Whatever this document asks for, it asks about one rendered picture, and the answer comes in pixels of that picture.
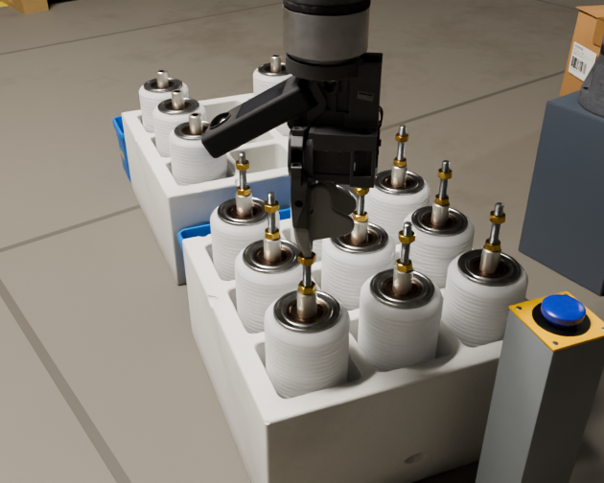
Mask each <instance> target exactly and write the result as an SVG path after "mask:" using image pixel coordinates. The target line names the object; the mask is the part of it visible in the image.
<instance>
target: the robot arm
mask: <svg viewBox="0 0 604 483"><path fill-rule="evenodd" d="M370 3H371V0H283V48H284V50H285V51H286V70H287V71H288V72H289V73H290V74H292V76H291V77H289V78H287V79H286V80H283V81H281V82H279V83H277V84H276V85H274V86H272V87H270V88H269V89H267V90H266V91H264V92H262V93H260V94H258V95H257V96H255V97H253V98H251V99H249V100H247V101H246V102H244V103H241V104H239V105H238V106H236V107H234V108H232V109H230V110H228V111H227V112H223V113H221V114H219V115H217V116H216V117H215V118H214V119H213V120H212V121H211V123H210V125H209V126H208V128H207V129H206V131H205V133H204V135H203V137H202V139H201V144H202V145H204V147H205V148H206V150H207V151H208V152H209V154H210V155H211V156H212V157H213V158H219V157H221V156H223V155H225V154H226V153H228V152H229V151H231V150H235V149H237V148H239V147H240V146H242V145H244V144H246V143H247V142H249V141H251V140H253V139H255V138H257V137H259V136H261V135H263V134H265V133H267V132H269V131H271V130H272V129H274V128H276V127H278V126H280V125H282V124H284V123H287V125H288V127H289V129H290V133H289V141H288V173H289V176H290V207H291V218H292V227H293V233H294V237H295V241H296V243H297V245H298V246H299V248H300V249H301V251H302V253H303V254H304V256H305V257H311V256H312V250H313V242H314V241H316V240H322V239H329V238H334V237H340V236H346V235H349V234H350V233H351V232H352V231H353V230H354V226H355V225H354V220H353V219H352V218H351V217H350V216H348V215H351V214H352V213H354V212H355V210H356V208H357V202H356V200H355V198H354V197H353V196H351V195H348V194H346V193H344V192H343V191H341V190H340V189H339V188H338V187H337V184H342V185H350V187H359V188H374V181H375V169H376V168H378V158H379V147H380V146H381V143H382V140H381V139H380V131H381V129H380V127H381V126H382V121H383V109H382V108H381V107H380V94H381V77H382V65H383V53H365V52H366V51H367V49H368V35H369V17H370ZM578 103H579V104H580V105H581V106H582V107H583V108H584V109H586V110H587V111H589V112H591V113H592V114H595V115H597V116H600V117H603V118H604V35H603V39H602V44H601V49H600V53H599V56H598V58H597V60H596V62H595V63H594V65H593V67H592V69H591V71H590V72H589V74H588V75H587V76H586V78H585V80H584V81H583V83H582V85H581V87H580V91H579V96H578ZM380 113H381V119H380V120H379V115H380ZM354 163H356V166H355V170H354ZM315 181H317V183H315Z"/></svg>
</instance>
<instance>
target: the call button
mask: <svg viewBox="0 0 604 483"><path fill-rule="evenodd" d="M541 313H542V315H543V316H544V318H545V320H546V321H547V322H548V323H549V324H551V325H552V326H555V327H558V328H562V329H570V328H574V327H575V326H577V325H578V324H580V323H582V322H583V320H584V318H585V315H586V309H585V307H584V305H583V304H582V303H581V302H579V301H578V300H576V299H575V298H572V297H570V296H567V295H562V294H555V295H549V296H548V297H546V298H545V299H544V300H543V302H542V305H541Z"/></svg>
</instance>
